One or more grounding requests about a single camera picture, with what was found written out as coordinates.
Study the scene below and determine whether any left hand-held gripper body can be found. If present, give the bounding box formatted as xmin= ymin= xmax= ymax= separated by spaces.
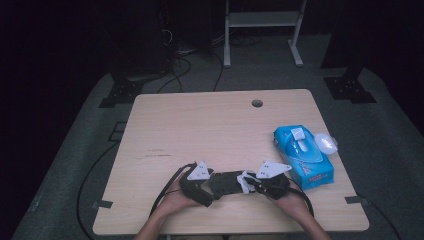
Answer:
xmin=178 ymin=160 xmax=214 ymax=203

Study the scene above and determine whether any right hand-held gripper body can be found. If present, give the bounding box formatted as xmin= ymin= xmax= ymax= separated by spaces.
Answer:
xmin=254 ymin=159 xmax=293 ymax=201

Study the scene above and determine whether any white wet wipe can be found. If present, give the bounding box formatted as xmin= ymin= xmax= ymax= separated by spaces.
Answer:
xmin=236 ymin=170 xmax=258 ymax=195

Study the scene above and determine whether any blue toy car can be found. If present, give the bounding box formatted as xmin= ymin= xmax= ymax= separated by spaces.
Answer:
xmin=208 ymin=170 xmax=247 ymax=200

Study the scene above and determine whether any blue wet wipes pack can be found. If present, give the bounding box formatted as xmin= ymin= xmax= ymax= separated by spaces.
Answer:
xmin=273 ymin=124 xmax=339 ymax=191

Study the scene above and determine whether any person's left hand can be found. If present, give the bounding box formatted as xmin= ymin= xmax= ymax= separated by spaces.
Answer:
xmin=154 ymin=181 xmax=198 ymax=222

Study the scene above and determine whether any person's right hand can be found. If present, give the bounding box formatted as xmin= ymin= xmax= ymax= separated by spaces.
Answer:
xmin=273 ymin=188 xmax=314 ymax=225

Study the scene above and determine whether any grey tape strip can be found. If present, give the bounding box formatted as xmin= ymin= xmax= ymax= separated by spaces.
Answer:
xmin=91 ymin=199 xmax=114 ymax=210
xmin=344 ymin=195 xmax=369 ymax=205

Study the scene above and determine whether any black stand base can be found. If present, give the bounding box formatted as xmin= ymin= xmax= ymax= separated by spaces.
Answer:
xmin=323 ymin=68 xmax=378 ymax=104
xmin=98 ymin=79 xmax=145 ymax=109

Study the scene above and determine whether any white metal stand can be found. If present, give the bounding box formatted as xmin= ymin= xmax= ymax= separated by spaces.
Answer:
xmin=223 ymin=0 xmax=308 ymax=68

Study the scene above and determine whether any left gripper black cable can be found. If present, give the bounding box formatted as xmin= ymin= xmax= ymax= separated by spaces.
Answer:
xmin=149 ymin=162 xmax=198 ymax=218

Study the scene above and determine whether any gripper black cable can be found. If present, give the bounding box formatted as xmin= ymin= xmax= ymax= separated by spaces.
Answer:
xmin=288 ymin=179 xmax=315 ymax=218
xmin=149 ymin=162 xmax=198 ymax=218

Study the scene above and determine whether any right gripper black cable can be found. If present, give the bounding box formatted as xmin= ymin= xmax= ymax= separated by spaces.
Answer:
xmin=288 ymin=179 xmax=315 ymax=218

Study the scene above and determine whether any black floor cable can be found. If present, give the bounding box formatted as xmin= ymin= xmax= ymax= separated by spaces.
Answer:
xmin=76 ymin=141 xmax=120 ymax=240
xmin=364 ymin=198 xmax=404 ymax=240
xmin=156 ymin=56 xmax=193 ymax=94
xmin=212 ymin=51 xmax=225 ymax=93

